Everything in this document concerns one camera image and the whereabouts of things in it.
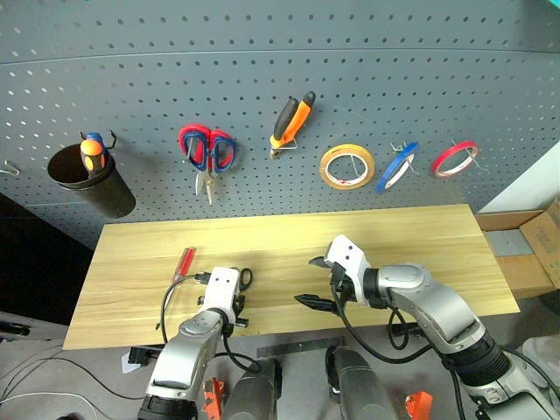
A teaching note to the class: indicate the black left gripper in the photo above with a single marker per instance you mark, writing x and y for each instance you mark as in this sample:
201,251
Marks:
240,308

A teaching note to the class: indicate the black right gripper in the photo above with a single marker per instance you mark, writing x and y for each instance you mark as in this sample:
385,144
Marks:
344,292

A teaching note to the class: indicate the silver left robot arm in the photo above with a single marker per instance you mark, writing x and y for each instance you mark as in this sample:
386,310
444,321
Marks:
184,359

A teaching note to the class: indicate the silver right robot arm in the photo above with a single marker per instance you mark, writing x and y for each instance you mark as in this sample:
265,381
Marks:
442,315

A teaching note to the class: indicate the yellow tape roll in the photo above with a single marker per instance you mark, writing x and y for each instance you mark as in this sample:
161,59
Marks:
326,168

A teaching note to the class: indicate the blue tape roll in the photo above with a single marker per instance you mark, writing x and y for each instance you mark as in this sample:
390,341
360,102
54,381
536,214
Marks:
394,168

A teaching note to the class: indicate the red tape roll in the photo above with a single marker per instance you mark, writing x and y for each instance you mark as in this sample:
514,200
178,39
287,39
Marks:
442,163

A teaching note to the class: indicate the black pegboard hook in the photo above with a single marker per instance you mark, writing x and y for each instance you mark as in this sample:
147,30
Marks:
113,139

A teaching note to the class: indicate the grey metal pegboard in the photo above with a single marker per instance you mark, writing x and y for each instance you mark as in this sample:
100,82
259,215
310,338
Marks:
262,65

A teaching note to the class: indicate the grey metal bar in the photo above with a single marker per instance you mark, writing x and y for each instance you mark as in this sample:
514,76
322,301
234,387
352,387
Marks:
297,346

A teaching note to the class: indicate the black metal cup holder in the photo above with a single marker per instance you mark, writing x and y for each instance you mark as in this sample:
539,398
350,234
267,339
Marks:
102,190

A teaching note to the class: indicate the brown cardboard box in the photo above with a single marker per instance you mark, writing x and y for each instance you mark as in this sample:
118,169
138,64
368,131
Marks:
538,245

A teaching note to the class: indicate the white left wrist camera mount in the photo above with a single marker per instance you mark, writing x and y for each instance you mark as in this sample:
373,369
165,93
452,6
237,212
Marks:
221,291

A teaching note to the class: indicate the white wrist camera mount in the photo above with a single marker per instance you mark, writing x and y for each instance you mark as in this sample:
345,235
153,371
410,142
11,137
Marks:
221,291
350,258

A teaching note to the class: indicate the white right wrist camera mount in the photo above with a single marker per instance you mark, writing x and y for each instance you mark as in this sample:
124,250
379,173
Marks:
350,258

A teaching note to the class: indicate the black table bracket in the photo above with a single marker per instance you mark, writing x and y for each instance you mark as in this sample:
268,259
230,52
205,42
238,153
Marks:
142,355

